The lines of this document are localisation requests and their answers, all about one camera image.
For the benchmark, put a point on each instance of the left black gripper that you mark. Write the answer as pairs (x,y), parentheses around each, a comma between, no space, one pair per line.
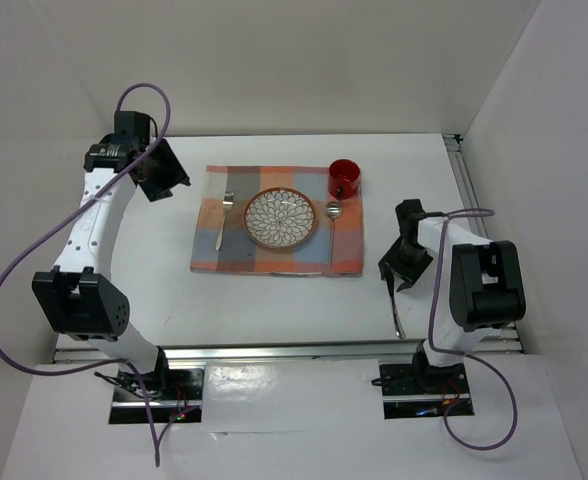
(172,175)

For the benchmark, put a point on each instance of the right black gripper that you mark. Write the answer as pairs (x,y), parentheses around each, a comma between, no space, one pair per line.
(408,274)

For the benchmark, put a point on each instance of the silver table knife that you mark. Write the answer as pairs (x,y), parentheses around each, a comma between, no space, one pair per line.
(399,331)

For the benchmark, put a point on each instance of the silver fork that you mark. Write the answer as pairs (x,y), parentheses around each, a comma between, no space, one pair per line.
(227,205)

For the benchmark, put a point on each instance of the silver spoon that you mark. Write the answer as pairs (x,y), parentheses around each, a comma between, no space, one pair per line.
(333,211)

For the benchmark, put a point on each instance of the checkered orange blue cloth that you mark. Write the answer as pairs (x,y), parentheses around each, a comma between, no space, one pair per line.
(239,254)

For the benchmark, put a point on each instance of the red mug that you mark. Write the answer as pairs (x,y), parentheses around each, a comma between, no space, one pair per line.
(343,179)

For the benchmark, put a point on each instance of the floral patterned ceramic plate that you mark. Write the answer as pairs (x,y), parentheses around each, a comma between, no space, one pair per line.
(279,218)

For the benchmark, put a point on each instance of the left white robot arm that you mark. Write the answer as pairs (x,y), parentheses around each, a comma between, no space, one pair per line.
(77,295)

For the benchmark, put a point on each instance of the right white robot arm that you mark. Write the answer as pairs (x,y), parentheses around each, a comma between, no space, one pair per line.
(478,286)

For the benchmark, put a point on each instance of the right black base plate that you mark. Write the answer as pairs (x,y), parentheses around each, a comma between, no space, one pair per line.
(399,380)

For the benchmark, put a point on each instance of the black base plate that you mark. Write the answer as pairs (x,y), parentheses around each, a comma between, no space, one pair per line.
(399,380)
(181,385)

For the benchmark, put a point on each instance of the right aluminium rail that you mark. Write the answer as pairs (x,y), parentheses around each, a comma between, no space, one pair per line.
(476,226)

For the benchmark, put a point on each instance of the aluminium rail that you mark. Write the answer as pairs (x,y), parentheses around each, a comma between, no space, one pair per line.
(507,342)
(476,226)

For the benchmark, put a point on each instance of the front aluminium rail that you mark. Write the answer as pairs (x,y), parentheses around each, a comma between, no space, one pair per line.
(507,342)

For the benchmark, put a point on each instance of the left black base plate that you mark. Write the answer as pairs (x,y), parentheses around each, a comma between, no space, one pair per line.
(181,385)

